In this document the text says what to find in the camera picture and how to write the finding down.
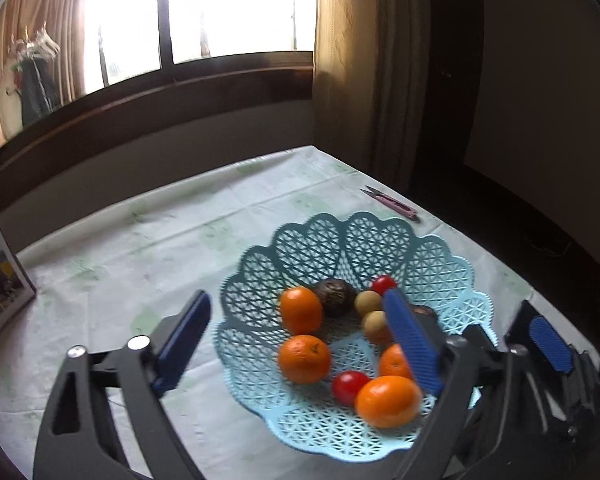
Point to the large orange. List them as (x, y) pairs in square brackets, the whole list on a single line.
[(389, 400)]

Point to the pink thread snips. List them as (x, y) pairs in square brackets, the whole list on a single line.
[(390, 203)]

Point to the light blue lattice basket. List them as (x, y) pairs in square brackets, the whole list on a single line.
[(305, 250)]

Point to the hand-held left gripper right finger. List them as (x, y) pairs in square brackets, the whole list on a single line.
[(415, 345)]

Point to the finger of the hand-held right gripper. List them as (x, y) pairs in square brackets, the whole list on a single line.
[(550, 345)]

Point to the dark purple passion fruit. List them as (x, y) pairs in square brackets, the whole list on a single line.
[(335, 297)]

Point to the hanging clothes outside window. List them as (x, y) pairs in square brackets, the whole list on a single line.
[(32, 85)]

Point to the photo collage board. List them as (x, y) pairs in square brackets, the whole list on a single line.
[(0, 290)]

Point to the small red cherry tomato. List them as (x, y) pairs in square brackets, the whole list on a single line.
[(381, 284)]

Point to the small tan round fruit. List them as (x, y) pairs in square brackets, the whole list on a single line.
[(368, 302)]

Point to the small dark brown fruit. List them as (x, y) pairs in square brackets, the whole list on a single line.
[(424, 310)]

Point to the dark wooden window frame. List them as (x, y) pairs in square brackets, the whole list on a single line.
[(180, 80)]

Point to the beige curtain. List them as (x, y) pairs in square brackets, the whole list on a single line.
[(50, 25), (360, 60)]

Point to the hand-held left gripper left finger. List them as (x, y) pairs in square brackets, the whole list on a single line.
[(180, 345)]

